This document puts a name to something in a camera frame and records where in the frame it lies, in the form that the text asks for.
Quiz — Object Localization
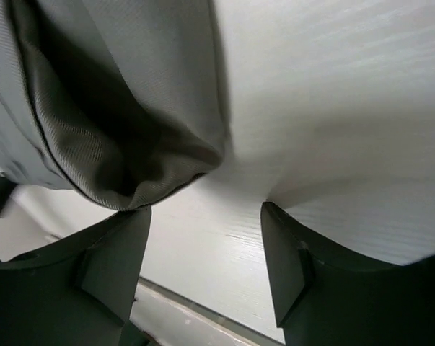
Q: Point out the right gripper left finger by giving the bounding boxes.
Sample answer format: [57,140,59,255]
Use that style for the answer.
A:
[0,208,151,345]

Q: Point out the aluminium front rail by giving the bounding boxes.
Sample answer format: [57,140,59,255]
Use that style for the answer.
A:
[131,277,282,345]

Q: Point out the grey pleated skirt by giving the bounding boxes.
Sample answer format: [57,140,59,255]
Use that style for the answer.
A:
[0,1,227,210]

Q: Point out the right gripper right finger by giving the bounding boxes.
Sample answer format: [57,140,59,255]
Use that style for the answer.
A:
[260,202,435,345]

